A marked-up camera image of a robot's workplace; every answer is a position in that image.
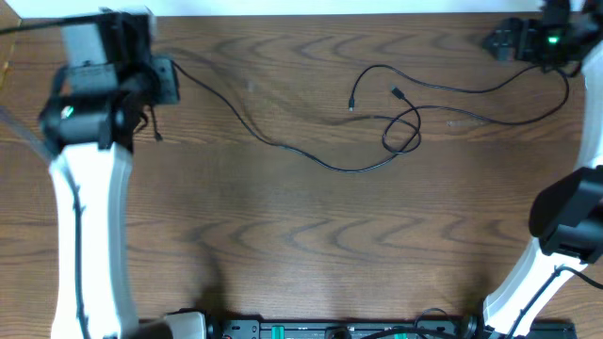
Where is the black usb cable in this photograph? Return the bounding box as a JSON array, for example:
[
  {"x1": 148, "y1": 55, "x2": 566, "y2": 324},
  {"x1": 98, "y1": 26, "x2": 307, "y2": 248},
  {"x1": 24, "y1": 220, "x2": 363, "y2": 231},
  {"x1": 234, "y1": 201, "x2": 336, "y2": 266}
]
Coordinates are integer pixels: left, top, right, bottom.
[
  {"x1": 347, "y1": 64, "x2": 571, "y2": 128},
  {"x1": 170, "y1": 60, "x2": 423, "y2": 174}
]

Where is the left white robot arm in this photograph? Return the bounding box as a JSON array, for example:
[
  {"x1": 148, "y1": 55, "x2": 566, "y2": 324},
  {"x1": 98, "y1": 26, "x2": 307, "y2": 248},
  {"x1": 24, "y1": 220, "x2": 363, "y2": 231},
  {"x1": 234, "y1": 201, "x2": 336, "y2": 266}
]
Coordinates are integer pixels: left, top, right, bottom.
[{"x1": 39, "y1": 8, "x2": 208, "y2": 338}]

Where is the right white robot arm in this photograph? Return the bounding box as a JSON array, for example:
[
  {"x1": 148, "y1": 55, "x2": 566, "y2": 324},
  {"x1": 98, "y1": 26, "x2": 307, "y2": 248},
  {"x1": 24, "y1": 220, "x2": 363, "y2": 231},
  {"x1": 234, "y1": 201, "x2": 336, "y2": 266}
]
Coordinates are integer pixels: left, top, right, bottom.
[{"x1": 462, "y1": 0, "x2": 602, "y2": 338}]

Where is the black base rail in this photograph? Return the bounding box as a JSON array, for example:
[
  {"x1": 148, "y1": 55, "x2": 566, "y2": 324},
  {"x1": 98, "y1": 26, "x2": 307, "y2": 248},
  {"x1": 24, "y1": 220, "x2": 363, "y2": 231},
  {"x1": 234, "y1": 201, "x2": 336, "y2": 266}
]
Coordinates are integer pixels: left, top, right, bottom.
[{"x1": 206, "y1": 313, "x2": 579, "y2": 339}]

